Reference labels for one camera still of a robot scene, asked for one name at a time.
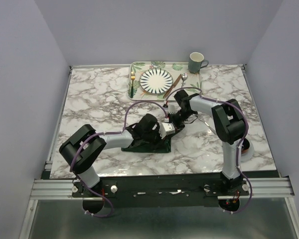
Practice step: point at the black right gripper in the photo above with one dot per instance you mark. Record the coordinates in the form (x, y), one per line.
(180, 126)

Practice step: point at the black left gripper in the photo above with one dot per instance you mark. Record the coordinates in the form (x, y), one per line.
(157, 130)

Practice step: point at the dark green cloth napkin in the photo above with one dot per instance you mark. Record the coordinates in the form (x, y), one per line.
(144, 146)

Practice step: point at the silver fork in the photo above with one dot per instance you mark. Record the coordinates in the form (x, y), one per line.
(202, 120)

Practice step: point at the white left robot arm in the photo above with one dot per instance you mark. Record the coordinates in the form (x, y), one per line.
(81, 150)

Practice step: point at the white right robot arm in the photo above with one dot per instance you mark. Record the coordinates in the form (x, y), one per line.
(230, 123)

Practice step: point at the leaf-patterned serving tray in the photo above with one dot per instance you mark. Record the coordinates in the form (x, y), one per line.
(174, 68)

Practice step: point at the silver spoon on tray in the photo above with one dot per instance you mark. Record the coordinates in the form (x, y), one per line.
(184, 77)

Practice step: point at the striped white round plate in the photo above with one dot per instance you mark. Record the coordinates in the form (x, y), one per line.
(156, 81)

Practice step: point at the green ceramic mug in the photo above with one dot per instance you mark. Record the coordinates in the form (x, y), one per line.
(196, 62)

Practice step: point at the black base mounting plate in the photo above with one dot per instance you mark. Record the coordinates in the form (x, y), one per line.
(179, 190)

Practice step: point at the white saucer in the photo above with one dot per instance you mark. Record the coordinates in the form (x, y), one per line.
(247, 156)

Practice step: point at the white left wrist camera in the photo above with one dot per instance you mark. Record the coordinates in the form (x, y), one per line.
(166, 129)

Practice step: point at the gold fork green handle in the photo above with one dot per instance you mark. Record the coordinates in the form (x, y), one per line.
(132, 84)

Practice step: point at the aluminium frame rail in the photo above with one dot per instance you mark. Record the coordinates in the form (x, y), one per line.
(271, 189)

